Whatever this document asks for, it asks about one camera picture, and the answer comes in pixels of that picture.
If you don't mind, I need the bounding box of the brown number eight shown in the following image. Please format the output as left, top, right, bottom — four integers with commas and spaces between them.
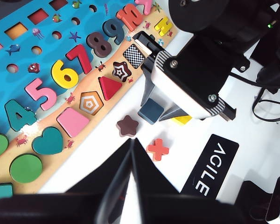
87, 31, 112, 58

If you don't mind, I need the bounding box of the orange cross block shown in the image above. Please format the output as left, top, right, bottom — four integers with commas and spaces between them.
146, 138, 170, 162

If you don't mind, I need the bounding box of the yellow number six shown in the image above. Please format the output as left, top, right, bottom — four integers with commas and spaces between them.
51, 60, 79, 90

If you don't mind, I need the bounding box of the pink angle symbol block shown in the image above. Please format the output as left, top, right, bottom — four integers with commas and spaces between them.
134, 0, 154, 15

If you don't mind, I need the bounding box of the red triangle block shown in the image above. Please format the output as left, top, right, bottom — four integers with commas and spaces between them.
98, 76, 123, 101

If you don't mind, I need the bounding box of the colourful wooden puzzle board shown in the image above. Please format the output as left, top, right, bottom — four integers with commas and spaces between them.
0, 0, 178, 194

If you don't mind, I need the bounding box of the red number seven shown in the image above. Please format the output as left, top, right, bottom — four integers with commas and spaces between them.
65, 44, 93, 75

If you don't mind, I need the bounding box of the dark blue square block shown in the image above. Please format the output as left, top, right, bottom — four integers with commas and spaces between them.
137, 98, 165, 126

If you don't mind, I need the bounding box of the teal number four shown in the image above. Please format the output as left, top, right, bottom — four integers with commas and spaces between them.
4, 99, 37, 132

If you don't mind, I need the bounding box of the pink number five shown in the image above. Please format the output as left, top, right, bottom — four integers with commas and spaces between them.
25, 78, 57, 112

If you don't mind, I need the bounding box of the teal rectangle block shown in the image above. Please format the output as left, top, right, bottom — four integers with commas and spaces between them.
0, 183, 14, 203

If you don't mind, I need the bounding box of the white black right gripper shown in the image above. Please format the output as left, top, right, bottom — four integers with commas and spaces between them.
133, 30, 251, 122

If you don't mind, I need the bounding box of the pink square block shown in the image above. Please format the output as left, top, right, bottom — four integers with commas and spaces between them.
56, 107, 91, 138

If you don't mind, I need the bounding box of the black AGILE label plate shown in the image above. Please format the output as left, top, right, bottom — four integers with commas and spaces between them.
181, 133, 239, 201

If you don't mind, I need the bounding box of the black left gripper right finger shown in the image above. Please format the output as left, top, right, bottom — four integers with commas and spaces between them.
132, 137, 181, 210

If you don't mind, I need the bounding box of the green circle block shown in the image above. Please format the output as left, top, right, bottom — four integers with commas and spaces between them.
9, 153, 43, 184

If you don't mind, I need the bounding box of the black cable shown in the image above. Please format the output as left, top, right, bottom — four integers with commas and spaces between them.
252, 90, 280, 122

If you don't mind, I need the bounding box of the green number three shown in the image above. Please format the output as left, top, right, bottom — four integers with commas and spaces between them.
0, 126, 9, 160

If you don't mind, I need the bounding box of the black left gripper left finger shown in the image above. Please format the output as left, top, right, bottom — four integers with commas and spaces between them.
65, 138, 133, 224

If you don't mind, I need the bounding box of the orange number ten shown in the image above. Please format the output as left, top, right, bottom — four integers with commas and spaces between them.
116, 3, 147, 32

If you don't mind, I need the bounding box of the yellow pentagon block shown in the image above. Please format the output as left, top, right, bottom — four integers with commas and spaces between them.
171, 115, 192, 126

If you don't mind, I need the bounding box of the brown star block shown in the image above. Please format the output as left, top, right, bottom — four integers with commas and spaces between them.
116, 114, 140, 137

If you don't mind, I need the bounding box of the yellow equals symbol block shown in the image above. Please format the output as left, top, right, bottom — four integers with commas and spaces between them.
154, 20, 174, 37

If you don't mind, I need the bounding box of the dark blue number nine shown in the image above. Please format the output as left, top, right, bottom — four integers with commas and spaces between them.
102, 18, 126, 45

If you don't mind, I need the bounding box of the teal heart block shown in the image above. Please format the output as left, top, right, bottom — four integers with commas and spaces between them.
32, 126, 64, 156

